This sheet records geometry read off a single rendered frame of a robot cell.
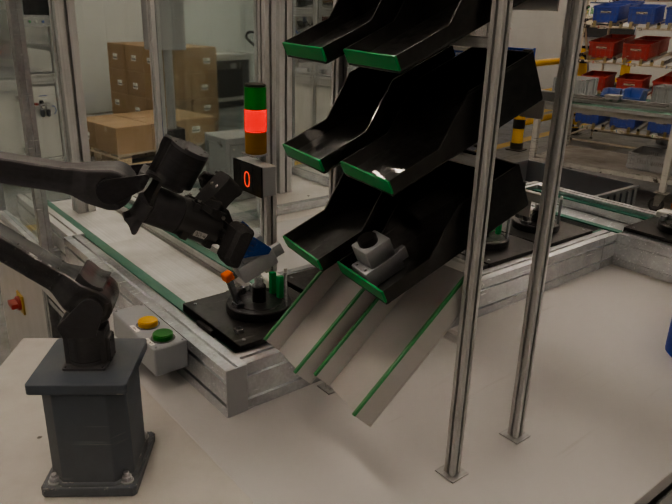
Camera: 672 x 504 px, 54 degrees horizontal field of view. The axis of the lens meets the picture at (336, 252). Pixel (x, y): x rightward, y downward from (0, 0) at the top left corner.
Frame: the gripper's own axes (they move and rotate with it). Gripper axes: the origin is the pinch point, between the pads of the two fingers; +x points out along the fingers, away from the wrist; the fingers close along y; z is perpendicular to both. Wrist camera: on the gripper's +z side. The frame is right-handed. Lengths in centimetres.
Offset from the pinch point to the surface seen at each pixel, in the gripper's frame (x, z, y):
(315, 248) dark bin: 12.7, 2.7, 0.0
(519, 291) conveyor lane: 93, 9, 22
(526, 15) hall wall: 754, 413, 807
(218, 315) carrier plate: 16.8, -21.5, 27.7
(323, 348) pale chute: 17.9, -11.5, -7.3
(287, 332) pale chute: 18.8, -14.3, 5.3
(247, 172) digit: 19, 7, 47
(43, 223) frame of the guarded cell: -4, -33, 105
